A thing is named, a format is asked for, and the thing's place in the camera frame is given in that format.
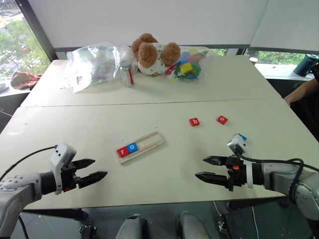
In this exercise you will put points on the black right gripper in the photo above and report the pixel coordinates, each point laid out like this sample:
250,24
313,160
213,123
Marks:
236,174

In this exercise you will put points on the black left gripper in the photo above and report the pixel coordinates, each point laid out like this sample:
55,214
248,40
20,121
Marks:
69,178

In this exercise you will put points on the red letter tile o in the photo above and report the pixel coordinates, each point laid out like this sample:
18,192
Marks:
222,120

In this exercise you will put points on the red letter tile b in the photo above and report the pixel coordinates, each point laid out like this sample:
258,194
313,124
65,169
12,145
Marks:
195,122

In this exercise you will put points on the wooden letter tray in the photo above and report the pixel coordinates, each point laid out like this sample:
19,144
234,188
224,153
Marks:
149,142

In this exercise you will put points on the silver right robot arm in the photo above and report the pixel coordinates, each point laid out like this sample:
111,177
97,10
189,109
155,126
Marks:
279,176

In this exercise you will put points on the bystander bare forearm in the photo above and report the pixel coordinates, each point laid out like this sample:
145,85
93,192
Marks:
301,90

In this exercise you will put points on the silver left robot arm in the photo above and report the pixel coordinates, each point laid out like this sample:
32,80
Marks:
15,189

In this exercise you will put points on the red letter tile r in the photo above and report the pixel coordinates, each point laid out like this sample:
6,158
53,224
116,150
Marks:
122,152

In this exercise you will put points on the blue letter tile o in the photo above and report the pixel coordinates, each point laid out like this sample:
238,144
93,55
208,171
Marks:
132,148

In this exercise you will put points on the bag of colourful blocks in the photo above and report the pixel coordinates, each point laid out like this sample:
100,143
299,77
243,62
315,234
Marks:
187,67

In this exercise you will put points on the grey rounded shape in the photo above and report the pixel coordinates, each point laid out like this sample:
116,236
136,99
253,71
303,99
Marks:
192,226
132,227

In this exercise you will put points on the clear jar silver lid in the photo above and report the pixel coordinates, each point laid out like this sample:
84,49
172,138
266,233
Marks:
127,74

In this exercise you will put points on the bystander dark clothing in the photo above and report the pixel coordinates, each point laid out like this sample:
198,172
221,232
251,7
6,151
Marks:
309,117

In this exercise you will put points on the clear crumpled plastic bag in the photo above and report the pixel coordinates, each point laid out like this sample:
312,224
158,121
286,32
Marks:
94,62

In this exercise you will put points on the red-brown crumpled cloth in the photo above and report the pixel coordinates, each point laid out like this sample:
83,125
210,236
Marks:
22,79

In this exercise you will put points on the small lidded cup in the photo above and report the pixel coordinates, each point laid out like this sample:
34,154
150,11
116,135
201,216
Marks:
253,59

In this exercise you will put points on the brown white teddy bear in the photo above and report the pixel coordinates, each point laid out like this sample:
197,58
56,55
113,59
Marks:
149,54

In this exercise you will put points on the dark green tumbler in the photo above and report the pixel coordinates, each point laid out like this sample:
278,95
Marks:
305,64

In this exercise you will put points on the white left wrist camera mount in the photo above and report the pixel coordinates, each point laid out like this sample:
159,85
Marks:
58,161

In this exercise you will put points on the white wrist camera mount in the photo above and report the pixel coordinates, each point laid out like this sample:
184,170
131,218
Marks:
245,147
58,161

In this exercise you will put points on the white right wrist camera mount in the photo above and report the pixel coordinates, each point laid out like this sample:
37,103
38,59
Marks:
245,147

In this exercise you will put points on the black table frame bar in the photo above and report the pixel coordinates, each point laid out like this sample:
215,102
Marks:
57,213
254,204

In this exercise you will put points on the black metal bracket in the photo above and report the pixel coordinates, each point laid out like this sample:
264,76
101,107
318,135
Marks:
225,226
87,232

